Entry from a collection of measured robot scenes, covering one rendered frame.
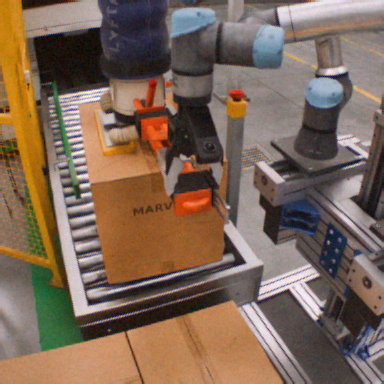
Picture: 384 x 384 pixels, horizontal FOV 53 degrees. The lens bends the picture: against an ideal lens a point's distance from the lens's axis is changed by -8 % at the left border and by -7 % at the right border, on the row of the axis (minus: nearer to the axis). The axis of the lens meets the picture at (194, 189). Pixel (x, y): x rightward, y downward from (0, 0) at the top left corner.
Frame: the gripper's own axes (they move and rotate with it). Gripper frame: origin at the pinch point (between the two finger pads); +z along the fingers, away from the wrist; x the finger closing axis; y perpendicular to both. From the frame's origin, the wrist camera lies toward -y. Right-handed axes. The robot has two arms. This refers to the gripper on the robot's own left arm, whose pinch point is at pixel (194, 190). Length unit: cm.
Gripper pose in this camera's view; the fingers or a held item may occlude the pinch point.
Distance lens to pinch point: 83.2
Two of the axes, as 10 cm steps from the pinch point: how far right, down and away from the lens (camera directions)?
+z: -0.1, 8.3, 5.6
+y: -3.1, -5.3, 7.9
